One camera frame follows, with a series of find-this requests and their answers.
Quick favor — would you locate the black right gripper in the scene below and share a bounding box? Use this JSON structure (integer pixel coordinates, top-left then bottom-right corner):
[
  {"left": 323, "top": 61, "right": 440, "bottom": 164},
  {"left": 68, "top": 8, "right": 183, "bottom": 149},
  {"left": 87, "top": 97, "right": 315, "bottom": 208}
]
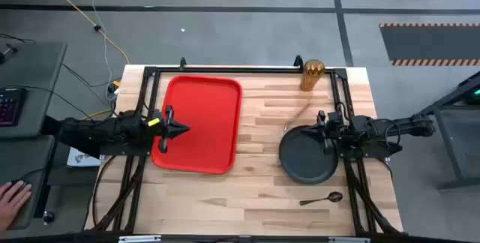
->
[{"left": 299, "top": 110, "right": 352, "bottom": 158}]

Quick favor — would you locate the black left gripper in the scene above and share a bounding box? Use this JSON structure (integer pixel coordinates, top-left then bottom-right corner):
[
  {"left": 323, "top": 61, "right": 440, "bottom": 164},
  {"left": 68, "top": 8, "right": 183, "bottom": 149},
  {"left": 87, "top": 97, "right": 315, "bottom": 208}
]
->
[{"left": 148, "top": 104, "right": 191, "bottom": 155}]

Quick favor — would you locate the black round plate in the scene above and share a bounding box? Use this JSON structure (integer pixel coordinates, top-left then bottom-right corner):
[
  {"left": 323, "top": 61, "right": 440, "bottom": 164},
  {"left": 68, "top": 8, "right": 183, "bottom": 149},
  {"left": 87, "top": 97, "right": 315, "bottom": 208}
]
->
[{"left": 278, "top": 124, "right": 340, "bottom": 185}]

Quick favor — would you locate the amber plastic cup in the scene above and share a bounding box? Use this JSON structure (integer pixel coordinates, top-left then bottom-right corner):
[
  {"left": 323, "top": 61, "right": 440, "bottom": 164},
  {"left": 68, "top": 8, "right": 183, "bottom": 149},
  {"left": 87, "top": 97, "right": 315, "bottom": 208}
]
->
[{"left": 299, "top": 58, "right": 326, "bottom": 92}]

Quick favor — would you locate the dark metal spoon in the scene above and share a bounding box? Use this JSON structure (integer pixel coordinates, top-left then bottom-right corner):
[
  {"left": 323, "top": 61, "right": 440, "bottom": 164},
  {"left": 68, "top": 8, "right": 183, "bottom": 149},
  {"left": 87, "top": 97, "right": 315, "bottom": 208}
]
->
[{"left": 298, "top": 191, "right": 344, "bottom": 207}]

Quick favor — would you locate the red plastic tray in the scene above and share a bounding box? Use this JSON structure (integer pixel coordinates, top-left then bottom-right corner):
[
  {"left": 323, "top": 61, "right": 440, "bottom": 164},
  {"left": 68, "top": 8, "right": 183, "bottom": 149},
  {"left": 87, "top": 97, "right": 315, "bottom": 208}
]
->
[{"left": 151, "top": 74, "right": 244, "bottom": 176}]

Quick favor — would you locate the white printed box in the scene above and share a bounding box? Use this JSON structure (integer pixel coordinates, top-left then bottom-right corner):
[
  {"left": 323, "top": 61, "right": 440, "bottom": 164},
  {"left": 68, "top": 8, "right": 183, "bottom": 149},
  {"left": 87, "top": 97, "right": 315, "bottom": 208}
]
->
[{"left": 66, "top": 147, "right": 102, "bottom": 168}]

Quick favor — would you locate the black hazard-striped floor mat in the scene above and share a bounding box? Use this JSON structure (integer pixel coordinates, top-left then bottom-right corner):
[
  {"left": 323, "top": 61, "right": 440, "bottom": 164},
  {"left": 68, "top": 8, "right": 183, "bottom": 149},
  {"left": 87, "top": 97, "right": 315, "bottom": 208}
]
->
[{"left": 379, "top": 22, "right": 480, "bottom": 67}]

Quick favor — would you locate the black metal side table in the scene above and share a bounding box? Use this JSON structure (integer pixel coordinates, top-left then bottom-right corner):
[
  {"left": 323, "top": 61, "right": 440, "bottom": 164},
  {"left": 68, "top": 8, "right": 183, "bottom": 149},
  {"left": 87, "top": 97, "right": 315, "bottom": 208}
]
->
[{"left": 412, "top": 70, "right": 480, "bottom": 191}]

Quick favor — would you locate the grey desk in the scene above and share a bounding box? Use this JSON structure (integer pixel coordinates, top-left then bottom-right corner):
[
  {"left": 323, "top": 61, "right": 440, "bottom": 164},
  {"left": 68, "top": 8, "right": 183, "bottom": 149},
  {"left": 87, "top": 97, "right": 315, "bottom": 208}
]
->
[{"left": 0, "top": 42, "right": 68, "bottom": 233}]

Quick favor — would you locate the black backlit keyboard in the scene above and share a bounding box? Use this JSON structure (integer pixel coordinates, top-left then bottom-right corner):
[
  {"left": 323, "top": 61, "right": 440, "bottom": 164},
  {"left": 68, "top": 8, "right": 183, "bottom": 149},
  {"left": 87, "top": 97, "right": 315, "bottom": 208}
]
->
[{"left": 0, "top": 87, "right": 28, "bottom": 128}]

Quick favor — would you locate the person's hand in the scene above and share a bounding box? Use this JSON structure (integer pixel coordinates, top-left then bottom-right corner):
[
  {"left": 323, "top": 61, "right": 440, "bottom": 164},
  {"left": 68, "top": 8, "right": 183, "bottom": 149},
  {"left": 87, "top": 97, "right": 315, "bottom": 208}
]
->
[{"left": 0, "top": 181, "right": 33, "bottom": 233}]

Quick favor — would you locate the black desk tool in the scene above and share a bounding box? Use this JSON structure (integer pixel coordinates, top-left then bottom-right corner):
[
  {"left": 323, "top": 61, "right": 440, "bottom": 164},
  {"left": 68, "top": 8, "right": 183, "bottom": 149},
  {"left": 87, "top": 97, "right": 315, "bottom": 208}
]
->
[{"left": 0, "top": 43, "right": 19, "bottom": 65}]

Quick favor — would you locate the black aluminium table frame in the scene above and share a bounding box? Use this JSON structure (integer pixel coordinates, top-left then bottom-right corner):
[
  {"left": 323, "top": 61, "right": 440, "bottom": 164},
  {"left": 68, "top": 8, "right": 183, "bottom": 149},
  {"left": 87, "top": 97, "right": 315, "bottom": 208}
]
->
[{"left": 84, "top": 54, "right": 404, "bottom": 243}]

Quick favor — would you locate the thin white cable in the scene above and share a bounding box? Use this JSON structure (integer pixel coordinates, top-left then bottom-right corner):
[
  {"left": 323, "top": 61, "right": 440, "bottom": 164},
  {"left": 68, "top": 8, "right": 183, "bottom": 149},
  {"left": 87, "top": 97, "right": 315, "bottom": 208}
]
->
[{"left": 74, "top": 0, "right": 113, "bottom": 83}]

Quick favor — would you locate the silver metal bracket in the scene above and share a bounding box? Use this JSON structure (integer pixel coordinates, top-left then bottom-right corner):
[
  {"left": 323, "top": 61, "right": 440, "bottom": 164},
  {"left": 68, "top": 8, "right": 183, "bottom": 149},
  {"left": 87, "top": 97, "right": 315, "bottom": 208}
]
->
[
  {"left": 118, "top": 235, "right": 162, "bottom": 243},
  {"left": 328, "top": 236, "right": 371, "bottom": 243}
]

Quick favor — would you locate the yellow cable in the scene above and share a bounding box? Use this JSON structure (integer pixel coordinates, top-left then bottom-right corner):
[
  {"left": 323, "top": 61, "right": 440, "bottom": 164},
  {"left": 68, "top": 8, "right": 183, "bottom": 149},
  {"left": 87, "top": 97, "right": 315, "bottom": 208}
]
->
[{"left": 36, "top": 0, "right": 131, "bottom": 65}]

